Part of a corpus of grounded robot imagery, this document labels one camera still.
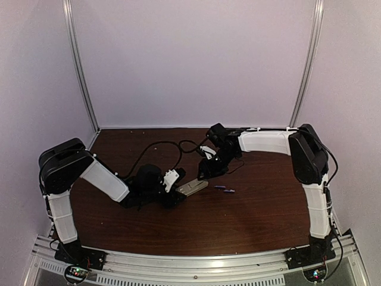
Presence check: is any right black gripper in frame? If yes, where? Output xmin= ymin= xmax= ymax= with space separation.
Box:
xmin=198 ymin=147 xmax=238 ymax=180

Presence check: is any grey remote control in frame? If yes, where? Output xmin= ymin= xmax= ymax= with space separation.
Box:
xmin=176 ymin=179 xmax=208 ymax=197

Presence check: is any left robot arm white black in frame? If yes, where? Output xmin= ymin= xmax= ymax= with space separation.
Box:
xmin=39 ymin=138 xmax=186 ymax=265

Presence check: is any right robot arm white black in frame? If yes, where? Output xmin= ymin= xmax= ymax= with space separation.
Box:
xmin=196 ymin=123 xmax=332 ymax=263

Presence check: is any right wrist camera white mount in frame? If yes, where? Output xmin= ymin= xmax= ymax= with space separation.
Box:
xmin=199 ymin=145 xmax=216 ymax=160

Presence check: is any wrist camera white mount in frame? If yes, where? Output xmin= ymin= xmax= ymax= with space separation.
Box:
xmin=199 ymin=145 xmax=216 ymax=160
xmin=163 ymin=167 xmax=186 ymax=193

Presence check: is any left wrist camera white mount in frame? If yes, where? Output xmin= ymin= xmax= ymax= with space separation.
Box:
xmin=163 ymin=167 xmax=186 ymax=193

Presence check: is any right black cable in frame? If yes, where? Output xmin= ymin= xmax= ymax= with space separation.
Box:
xmin=178 ymin=136 xmax=209 ymax=154

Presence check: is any black cable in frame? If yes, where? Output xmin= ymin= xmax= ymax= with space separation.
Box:
xmin=178 ymin=136 xmax=209 ymax=154
xmin=118 ymin=140 xmax=184 ymax=179

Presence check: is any left black cable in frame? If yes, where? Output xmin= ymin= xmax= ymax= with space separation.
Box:
xmin=118 ymin=140 xmax=184 ymax=179

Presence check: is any front aluminium rail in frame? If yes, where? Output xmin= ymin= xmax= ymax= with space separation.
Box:
xmin=21 ymin=235 xmax=370 ymax=285

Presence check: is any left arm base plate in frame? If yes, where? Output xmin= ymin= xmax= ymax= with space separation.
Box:
xmin=54 ymin=245 xmax=106 ymax=271

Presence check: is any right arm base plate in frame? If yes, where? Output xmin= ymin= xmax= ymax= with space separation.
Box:
xmin=285 ymin=245 xmax=336 ymax=269

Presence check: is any right aluminium frame post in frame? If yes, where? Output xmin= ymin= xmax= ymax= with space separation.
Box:
xmin=289 ymin=0 xmax=324 ymax=127

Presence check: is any aluminium frame post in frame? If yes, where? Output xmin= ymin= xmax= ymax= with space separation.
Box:
xmin=289 ymin=0 xmax=324 ymax=127
xmin=63 ymin=0 xmax=101 ymax=133

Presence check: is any left aluminium frame post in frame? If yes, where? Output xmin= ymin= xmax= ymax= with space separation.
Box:
xmin=63 ymin=0 xmax=101 ymax=133

